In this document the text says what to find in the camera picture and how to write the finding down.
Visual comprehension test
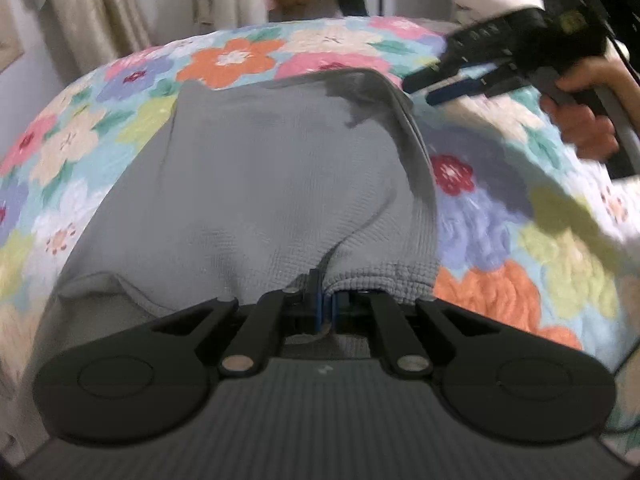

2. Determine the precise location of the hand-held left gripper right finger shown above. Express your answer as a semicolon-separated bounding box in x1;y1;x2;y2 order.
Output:
330;290;502;380

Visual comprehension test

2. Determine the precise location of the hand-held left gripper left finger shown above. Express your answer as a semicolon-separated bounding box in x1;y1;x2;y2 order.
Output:
150;269;324;377

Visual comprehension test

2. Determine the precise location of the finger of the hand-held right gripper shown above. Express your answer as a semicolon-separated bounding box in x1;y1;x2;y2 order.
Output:
427;67;543;107
403;14;532;95

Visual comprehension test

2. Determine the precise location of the grey knit garment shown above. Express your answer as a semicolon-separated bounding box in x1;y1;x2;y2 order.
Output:
39;69;442;361

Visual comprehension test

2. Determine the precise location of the person's right hand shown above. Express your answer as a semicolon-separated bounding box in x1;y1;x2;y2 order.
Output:
540;54;640;162

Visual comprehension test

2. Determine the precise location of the floral printed blanket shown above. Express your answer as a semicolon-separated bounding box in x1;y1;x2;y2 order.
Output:
0;16;640;461

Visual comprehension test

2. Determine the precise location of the beige curtain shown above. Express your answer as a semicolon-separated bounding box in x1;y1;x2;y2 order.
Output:
30;0;153;77

